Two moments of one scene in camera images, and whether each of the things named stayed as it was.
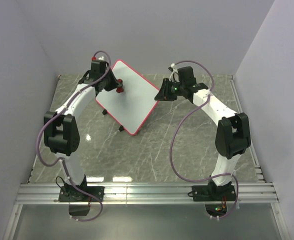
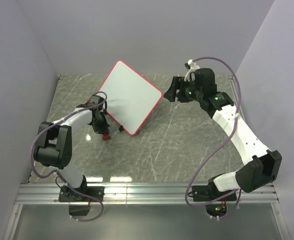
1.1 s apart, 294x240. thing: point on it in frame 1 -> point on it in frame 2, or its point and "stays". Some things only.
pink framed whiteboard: [131, 108] stays
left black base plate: [71, 194] stays
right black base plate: [205, 193] stays
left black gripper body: [110, 82] -> [101, 125]
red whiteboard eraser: [120, 88] -> [105, 136]
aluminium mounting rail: [150, 194] stays
